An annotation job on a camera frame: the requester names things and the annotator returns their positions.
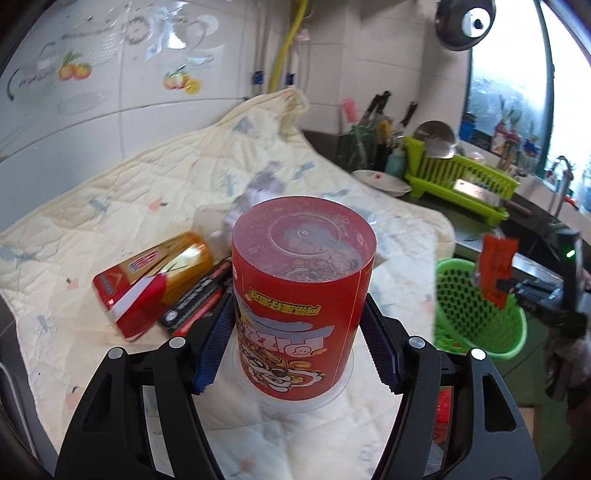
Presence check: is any white plate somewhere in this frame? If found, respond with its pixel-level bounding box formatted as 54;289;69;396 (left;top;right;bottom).
352;169;413;195

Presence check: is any cleaver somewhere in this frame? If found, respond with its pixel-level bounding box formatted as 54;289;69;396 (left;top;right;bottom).
452;179;532;215

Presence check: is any green mesh basket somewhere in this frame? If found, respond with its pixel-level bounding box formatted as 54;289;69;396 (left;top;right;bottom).
434;257;528;361

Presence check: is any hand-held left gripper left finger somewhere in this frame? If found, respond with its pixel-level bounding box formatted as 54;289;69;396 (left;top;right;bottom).
55;292;237;480

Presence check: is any yellow hose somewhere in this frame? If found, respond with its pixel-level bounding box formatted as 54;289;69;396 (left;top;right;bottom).
269;0;309;93

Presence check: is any dark utensil holder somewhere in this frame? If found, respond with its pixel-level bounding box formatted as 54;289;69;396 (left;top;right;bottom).
337;124;393;171

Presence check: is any red and gold can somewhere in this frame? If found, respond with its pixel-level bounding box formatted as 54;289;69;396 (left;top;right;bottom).
92;232;215;341

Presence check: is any red snack wrapper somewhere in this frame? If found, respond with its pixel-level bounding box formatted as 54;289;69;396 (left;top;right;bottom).
475;233;520;310

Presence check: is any hanging dark pan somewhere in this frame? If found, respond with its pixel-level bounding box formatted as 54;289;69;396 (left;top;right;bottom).
434;0;497;51

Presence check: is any black and red wrapper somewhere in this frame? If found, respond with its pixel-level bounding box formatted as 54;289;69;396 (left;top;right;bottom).
157;257;234;337

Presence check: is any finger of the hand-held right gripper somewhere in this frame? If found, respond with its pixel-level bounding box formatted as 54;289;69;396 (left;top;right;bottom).
493;276;525;300

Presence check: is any metal bowl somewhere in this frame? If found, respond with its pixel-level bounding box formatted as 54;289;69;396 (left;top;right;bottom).
413;121;459;160

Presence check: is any cream quilted printed blanket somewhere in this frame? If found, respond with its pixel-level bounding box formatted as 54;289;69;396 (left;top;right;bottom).
0;89;455;480

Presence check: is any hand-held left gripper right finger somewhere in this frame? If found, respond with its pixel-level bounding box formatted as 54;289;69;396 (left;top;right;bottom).
362;293;542;480

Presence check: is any green dish rack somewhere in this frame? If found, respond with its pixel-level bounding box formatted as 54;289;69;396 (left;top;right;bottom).
404;134;522;227

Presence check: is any metal faucet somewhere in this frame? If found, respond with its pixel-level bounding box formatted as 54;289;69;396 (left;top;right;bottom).
545;155;574;219

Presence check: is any braided metal hose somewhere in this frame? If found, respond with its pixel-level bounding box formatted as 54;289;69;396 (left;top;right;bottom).
255;0;273;99

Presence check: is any red printed plastic cup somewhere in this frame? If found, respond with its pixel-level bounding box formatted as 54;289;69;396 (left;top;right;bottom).
231;196;377;411

